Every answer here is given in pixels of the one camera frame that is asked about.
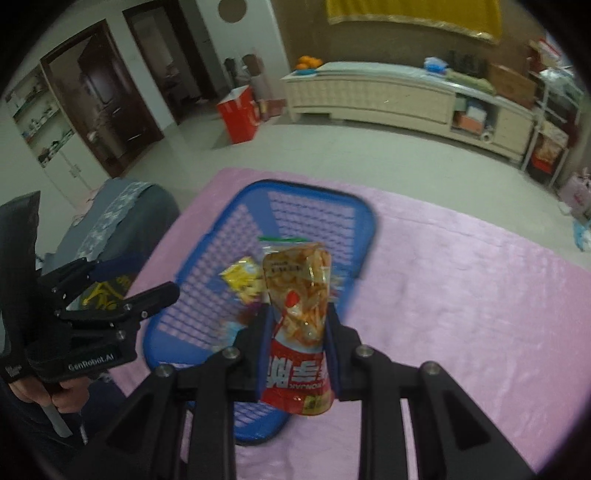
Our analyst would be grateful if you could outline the blue plastic basket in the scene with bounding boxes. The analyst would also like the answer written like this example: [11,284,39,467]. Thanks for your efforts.
[142,180,379,446]

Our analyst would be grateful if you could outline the red paper bag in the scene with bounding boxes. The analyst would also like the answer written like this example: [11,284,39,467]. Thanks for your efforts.
[217,85,260,145]

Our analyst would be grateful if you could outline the black router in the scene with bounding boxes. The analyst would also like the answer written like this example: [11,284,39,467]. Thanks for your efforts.
[448,50,486,77]

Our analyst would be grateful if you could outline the orange box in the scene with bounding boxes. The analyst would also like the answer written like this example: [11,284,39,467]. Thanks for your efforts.
[455,113,486,133]

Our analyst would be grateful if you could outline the brown cardboard box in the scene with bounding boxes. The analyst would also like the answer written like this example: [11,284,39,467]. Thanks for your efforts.
[487,62,539,110]

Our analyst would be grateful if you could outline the white shelf rack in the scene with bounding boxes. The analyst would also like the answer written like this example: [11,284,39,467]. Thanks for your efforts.
[524,69,583,186]

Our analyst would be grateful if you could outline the cream television cabinet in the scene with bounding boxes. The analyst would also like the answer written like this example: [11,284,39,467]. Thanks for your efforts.
[281,61,539,165]

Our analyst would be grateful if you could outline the pink bag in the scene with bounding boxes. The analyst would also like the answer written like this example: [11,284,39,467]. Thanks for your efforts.
[558,171,591,220]

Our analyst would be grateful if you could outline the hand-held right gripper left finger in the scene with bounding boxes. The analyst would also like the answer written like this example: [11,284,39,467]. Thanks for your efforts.
[81,307,274,480]

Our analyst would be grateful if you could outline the person's left hand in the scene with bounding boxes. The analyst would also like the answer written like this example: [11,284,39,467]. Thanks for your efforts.
[8,375,92,410]

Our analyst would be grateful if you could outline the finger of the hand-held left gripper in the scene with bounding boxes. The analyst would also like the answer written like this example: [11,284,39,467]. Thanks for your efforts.
[89,252,149,283]
[123,281,181,322]

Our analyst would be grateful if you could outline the printed snack box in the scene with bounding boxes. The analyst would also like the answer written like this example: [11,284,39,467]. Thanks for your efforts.
[533,136,567,169]

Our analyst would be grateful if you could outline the pink tablecloth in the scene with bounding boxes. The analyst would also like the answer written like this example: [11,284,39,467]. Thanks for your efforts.
[111,168,591,474]

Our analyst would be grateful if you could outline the plain round wall panel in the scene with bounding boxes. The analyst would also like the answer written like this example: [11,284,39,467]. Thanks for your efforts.
[218,0,249,23]

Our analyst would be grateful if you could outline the purple yellow snack packet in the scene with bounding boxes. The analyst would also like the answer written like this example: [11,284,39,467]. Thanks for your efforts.
[219,257,269,306]

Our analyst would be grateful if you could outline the dark wooden doorway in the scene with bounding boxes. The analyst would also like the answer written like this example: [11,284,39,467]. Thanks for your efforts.
[122,0,218,126]

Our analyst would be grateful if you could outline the dark wooden door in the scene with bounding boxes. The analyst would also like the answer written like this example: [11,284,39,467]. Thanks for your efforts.
[41,23,165,179]

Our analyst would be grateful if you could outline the red snack packet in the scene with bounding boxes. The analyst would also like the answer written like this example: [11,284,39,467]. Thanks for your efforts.
[257,237,335,416]

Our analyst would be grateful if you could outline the person's dark trousers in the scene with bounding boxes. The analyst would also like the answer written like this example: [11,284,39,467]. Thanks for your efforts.
[0,383,126,480]

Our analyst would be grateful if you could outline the grey crown print cushion cover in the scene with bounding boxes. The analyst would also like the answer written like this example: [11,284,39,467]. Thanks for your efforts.
[39,178,181,315]

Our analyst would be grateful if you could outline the yellow cloth cover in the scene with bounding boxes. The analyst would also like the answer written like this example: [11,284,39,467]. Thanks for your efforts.
[325,0,502,45]

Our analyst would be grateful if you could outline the white cupboard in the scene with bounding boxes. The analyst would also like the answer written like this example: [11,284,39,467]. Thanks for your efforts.
[4,65,94,209]

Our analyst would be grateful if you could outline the green folded cloth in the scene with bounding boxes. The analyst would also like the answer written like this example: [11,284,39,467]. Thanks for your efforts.
[445,69,495,96]

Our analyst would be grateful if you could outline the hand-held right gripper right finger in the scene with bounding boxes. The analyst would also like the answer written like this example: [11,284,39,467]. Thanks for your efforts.
[324,314,536,480]

